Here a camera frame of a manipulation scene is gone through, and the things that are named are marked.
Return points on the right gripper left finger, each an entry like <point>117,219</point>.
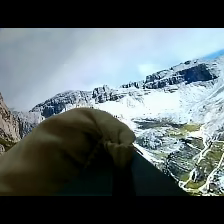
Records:
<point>100,180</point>

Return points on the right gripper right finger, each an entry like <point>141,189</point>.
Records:
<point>150,181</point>

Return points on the brown trousers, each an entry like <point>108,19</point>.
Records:
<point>60,146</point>

